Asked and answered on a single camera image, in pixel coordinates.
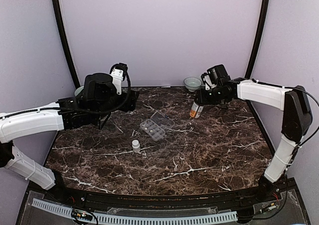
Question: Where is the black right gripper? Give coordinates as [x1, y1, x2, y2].
[195, 85, 228, 105]

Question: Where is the clear plastic pill organizer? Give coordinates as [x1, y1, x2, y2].
[140, 111, 175, 141]

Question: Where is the small white pill bottle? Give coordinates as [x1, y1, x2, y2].
[132, 140, 141, 153]

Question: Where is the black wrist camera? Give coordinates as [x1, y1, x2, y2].
[201, 64, 231, 88]
[110, 63, 130, 81]

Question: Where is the black right corner post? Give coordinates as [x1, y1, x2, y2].
[245, 0, 272, 80]

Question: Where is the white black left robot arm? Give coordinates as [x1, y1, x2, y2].
[0, 63, 139, 203]

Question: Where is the orange pill bottle grey cap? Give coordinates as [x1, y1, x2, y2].
[189, 102, 204, 119]

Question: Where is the black corner post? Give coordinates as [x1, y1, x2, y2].
[52, 0, 80, 88]
[245, 0, 272, 80]

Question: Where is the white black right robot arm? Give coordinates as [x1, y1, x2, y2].
[190, 78, 313, 183]

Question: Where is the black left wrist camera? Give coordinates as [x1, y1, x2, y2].
[110, 63, 130, 81]

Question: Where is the pale green ceramic bowl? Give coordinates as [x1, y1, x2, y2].
[74, 86, 84, 98]

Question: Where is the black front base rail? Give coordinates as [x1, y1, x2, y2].
[24, 179, 297, 211]

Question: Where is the black left corner post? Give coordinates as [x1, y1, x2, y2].
[52, 0, 80, 88]

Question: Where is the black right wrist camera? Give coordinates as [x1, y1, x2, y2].
[201, 64, 231, 88]

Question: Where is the teal striped ceramic bowl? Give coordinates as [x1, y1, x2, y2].
[183, 77, 202, 92]

